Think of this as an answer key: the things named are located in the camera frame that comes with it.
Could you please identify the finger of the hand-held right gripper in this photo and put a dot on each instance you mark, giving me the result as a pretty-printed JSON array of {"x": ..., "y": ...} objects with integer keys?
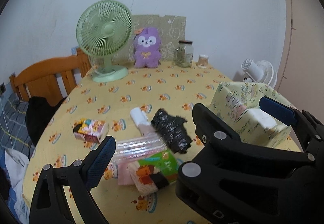
[
  {"x": 210, "y": 125},
  {"x": 277, "y": 111}
]

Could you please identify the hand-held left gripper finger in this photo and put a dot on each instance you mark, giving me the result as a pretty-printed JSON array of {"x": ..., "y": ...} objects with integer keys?
[{"x": 100, "y": 160}]

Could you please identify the pink tissue pack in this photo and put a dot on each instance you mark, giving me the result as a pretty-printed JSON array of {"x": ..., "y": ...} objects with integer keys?
[{"x": 124, "y": 174}]

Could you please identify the yellow cartoon print tissue box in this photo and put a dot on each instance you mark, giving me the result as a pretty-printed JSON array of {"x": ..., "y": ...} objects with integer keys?
[{"x": 232, "y": 102}]

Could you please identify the colourful cartoon tissue pack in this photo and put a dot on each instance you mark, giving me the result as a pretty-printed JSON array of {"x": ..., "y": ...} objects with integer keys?
[{"x": 92, "y": 129}]

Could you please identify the black plastic bag roll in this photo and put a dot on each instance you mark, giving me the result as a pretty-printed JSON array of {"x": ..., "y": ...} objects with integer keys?
[{"x": 172, "y": 130}]

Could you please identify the clear air cushion packaging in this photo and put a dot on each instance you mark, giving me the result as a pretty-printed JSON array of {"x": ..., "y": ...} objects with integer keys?
[{"x": 136, "y": 148}]

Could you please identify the bear print tissue pack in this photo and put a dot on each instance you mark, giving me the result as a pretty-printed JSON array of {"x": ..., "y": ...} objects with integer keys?
[{"x": 145, "y": 178}]

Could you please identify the white and pink soft pack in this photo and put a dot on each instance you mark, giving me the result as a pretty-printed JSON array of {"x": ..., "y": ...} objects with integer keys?
[{"x": 139, "y": 116}]

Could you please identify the green wipes pack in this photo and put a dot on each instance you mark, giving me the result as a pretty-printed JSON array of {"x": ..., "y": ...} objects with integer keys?
[{"x": 162, "y": 160}]

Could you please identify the cotton swab container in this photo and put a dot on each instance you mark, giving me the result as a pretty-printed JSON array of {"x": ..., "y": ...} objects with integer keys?
[{"x": 203, "y": 62}]

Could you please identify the black cloth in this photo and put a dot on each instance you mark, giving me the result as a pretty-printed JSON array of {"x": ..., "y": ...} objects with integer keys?
[{"x": 40, "y": 117}]

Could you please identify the glass jar with dark lid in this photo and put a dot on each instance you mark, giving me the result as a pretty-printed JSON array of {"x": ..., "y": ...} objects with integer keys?
[{"x": 183, "y": 55}]

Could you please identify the beige door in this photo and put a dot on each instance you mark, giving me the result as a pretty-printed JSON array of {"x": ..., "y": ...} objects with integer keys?
[{"x": 306, "y": 36}]

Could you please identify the white bedding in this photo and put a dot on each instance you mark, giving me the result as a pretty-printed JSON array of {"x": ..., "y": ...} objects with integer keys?
[{"x": 15, "y": 173}]

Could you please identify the purple plush toy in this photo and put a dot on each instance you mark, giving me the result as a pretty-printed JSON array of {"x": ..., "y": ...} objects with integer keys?
[{"x": 147, "y": 54}]

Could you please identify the blue plaid bedding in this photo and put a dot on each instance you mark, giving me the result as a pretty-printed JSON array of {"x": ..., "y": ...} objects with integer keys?
[{"x": 12, "y": 117}]

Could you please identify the beige printed board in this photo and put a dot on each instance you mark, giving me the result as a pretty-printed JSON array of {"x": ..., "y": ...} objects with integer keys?
[{"x": 169, "y": 29}]

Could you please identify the wooden chair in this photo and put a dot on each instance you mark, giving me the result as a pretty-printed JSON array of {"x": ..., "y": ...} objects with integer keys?
[{"x": 43, "y": 72}]

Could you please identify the blue sticker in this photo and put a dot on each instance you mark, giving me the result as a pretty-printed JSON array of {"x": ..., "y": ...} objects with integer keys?
[{"x": 74, "y": 50}]

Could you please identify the green desk fan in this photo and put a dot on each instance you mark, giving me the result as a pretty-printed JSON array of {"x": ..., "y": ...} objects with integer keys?
[{"x": 105, "y": 29}]

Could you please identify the wall socket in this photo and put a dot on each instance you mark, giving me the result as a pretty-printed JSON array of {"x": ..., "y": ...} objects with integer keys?
[{"x": 3, "y": 88}]

